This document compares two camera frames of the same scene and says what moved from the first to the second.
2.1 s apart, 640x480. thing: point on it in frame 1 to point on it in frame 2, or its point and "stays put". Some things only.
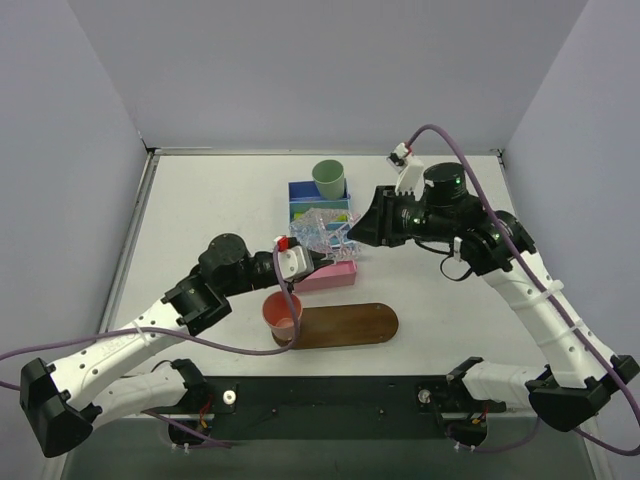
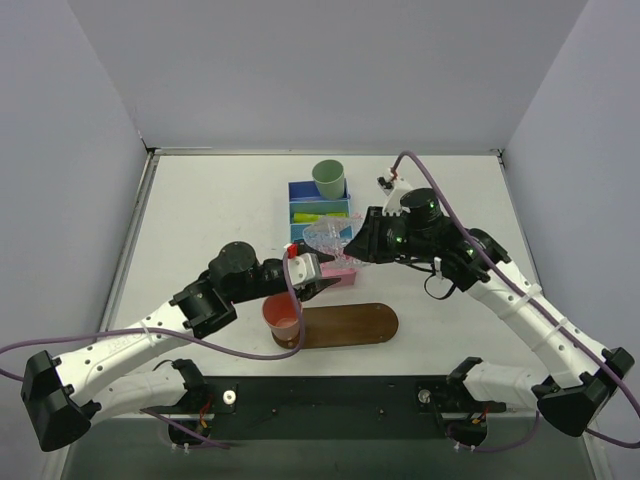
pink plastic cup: [278, 315] stays put
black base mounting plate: [271, 408] stays put
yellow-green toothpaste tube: [300, 216] to [307, 217]
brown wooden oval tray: [335, 325] stays put
